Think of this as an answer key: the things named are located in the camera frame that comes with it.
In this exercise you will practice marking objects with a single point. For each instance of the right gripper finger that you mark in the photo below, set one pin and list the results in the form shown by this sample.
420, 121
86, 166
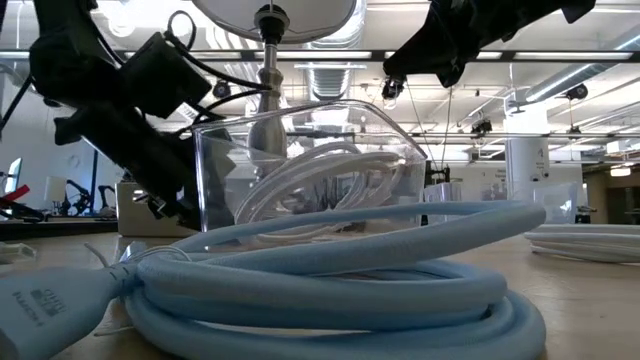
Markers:
457, 67
425, 52

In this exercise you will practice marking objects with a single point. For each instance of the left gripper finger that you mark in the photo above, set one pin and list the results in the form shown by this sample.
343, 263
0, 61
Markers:
180, 210
217, 195

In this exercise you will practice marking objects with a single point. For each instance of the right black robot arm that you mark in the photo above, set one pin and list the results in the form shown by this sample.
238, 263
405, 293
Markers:
550, 12

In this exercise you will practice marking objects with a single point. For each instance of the black background robot arm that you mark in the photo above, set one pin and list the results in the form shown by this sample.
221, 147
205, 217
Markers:
82, 200

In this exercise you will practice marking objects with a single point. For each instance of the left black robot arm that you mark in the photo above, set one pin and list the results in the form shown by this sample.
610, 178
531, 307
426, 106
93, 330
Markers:
65, 65

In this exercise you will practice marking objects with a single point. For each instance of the frosted plastic bin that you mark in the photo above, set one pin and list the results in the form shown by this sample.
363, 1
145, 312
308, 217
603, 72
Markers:
131, 220

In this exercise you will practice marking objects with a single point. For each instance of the white background lampshade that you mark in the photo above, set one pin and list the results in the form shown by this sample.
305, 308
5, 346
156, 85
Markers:
55, 187

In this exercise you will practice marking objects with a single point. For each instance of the clear rigid plastic bin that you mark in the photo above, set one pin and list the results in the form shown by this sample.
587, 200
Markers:
350, 125

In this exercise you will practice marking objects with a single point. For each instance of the white round column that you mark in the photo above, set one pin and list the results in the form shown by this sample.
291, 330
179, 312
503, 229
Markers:
527, 155

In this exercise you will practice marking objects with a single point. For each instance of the linear ceiling light fixture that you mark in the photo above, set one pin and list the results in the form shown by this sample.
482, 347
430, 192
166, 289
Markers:
575, 55

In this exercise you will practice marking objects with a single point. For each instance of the white shade table lamp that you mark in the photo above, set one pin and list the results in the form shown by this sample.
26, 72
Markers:
300, 20

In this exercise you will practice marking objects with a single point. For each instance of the translucent thin plastic bin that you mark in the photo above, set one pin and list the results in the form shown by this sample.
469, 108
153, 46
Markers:
555, 202

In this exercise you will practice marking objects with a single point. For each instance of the dark background frame stand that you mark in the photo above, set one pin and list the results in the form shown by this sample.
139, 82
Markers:
94, 170

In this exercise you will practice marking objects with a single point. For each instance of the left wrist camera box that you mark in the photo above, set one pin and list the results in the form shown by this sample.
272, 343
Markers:
165, 75

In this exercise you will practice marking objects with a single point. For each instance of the silver ribbed air duct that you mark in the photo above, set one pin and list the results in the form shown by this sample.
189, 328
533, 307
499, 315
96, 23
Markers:
327, 82

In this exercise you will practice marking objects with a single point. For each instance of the black metal table frame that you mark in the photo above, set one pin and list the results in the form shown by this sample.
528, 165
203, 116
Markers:
50, 229

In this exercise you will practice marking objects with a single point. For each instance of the large round ceiling duct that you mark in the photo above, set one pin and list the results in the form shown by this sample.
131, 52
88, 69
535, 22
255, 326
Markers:
590, 70

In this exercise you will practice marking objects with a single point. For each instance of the glowing wall light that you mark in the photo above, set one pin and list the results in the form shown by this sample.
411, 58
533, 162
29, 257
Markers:
620, 171

